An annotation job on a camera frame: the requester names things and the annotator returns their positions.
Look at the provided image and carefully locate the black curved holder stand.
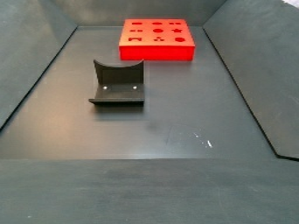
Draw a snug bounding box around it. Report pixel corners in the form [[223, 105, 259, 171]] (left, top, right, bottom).
[[88, 60, 145, 104]]

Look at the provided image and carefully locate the red block with shaped holes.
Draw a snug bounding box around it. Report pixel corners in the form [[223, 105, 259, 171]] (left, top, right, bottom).
[[119, 18, 195, 61]]

